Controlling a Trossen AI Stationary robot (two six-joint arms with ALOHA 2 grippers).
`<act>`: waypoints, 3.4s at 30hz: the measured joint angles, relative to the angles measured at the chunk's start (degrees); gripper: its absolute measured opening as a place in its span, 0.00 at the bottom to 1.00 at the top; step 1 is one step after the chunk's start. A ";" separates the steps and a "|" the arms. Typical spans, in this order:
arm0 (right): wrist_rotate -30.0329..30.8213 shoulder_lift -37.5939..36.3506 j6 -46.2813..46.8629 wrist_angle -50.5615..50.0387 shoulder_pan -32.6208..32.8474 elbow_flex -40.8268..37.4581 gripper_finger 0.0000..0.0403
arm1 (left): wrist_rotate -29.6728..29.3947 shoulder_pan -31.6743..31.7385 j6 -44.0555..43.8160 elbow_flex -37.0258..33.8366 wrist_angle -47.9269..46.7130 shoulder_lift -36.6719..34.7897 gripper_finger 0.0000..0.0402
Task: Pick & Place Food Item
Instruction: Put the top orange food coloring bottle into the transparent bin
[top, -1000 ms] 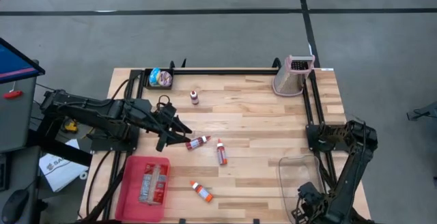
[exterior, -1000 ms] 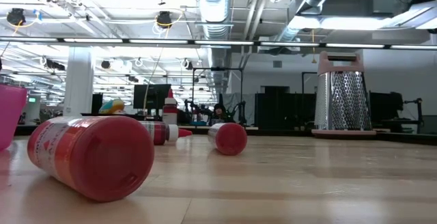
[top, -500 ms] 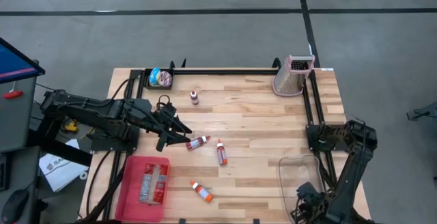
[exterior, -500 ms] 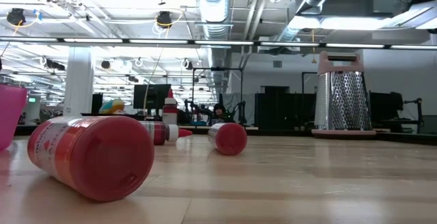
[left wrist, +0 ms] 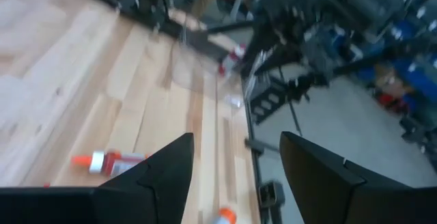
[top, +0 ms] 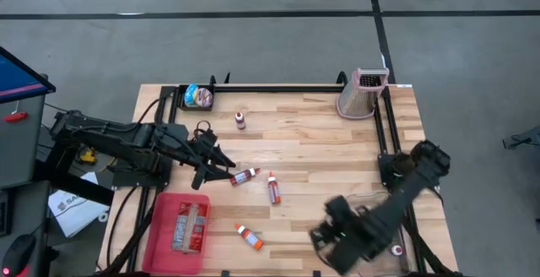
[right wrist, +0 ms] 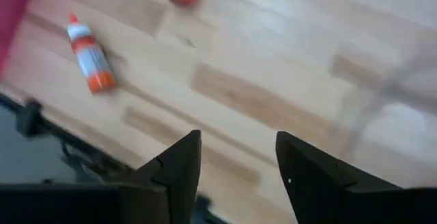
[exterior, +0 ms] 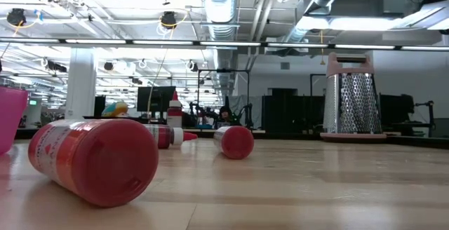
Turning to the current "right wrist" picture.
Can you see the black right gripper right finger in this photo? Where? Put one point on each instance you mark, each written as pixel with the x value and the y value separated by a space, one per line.
pixel 324 190

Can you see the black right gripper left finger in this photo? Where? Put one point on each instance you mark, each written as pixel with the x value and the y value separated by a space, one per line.
pixel 170 190

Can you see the red-orange squeeze bottle white label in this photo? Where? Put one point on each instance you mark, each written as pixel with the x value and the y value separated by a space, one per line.
pixel 90 55

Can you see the black clamp block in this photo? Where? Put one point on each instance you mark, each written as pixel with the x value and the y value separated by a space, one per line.
pixel 29 119

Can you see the translucent pink plastic bin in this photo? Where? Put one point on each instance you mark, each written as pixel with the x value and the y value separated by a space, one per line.
pixel 13 19

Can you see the black table frame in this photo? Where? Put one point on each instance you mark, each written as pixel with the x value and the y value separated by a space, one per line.
pixel 88 155

